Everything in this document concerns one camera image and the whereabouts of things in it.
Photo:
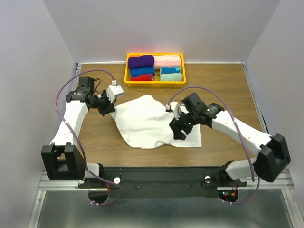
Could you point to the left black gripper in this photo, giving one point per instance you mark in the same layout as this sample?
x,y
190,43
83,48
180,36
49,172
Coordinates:
x,y
110,107

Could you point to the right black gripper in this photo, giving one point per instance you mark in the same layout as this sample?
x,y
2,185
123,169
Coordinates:
x,y
176,126

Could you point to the white towel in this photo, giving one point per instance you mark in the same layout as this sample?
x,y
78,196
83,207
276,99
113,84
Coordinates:
x,y
144,123

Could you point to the purple towel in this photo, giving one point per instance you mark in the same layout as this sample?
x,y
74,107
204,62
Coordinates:
x,y
140,61

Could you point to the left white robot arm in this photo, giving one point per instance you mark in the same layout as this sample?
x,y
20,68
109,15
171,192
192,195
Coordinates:
x,y
64,158

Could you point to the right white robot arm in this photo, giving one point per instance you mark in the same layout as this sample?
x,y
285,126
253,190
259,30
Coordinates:
x,y
271,151

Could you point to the yellow plastic basket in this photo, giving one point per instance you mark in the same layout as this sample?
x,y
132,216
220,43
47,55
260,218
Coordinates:
x,y
157,82

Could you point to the teal mint rolled towel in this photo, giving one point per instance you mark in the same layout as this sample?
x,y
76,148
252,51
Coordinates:
x,y
171,74

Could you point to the blue rolled towel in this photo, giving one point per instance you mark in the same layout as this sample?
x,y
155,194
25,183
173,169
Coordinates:
x,y
142,71

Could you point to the red rolled towel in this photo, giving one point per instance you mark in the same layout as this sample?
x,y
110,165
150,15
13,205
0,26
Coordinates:
x,y
145,77

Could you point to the light pink rolled towel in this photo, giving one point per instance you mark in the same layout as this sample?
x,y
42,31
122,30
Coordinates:
x,y
167,61

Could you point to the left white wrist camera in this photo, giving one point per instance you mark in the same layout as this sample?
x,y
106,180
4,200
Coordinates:
x,y
114,91

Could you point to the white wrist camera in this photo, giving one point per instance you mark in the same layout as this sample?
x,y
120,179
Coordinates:
x,y
114,91
175,108

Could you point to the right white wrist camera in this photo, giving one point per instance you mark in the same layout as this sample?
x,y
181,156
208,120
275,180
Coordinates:
x,y
175,108

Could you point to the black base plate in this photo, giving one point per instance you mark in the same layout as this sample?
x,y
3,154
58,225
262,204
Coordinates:
x,y
168,182

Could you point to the aluminium frame rail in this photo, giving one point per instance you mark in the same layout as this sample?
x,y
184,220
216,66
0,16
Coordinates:
x,y
284,181

